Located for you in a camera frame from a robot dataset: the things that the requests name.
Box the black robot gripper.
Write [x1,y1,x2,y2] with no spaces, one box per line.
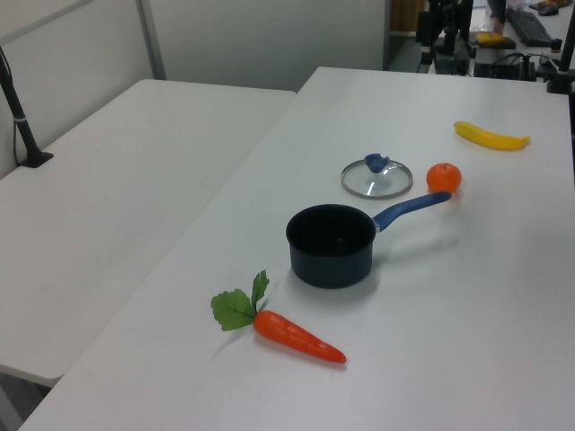
[429,0,464,57]

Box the glass lid with blue knob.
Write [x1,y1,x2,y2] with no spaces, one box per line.
[340,153,414,199]

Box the black pole with white band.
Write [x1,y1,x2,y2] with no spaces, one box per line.
[416,9,436,75]

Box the brown wooden cabinet panel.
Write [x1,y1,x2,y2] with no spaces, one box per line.
[389,0,426,35]

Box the yellow packet on desk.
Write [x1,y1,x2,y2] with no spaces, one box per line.
[475,31,516,50]

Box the black computer keyboard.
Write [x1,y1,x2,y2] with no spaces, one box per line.
[506,7,552,46]

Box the yellow toy banana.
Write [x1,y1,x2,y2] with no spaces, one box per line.
[452,120,532,152]

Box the orange toy mandarin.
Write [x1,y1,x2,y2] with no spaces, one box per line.
[425,162,464,194]

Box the toy carrot with green leaves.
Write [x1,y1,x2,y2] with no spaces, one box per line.
[210,269,348,365]

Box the black electronics box with cables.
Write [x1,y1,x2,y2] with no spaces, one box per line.
[473,52,557,83]

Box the black clamp camera stand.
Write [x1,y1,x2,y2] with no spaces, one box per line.
[544,22,575,95]

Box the dark saucepan with blue handle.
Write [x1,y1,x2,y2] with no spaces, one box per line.
[285,190,453,290]

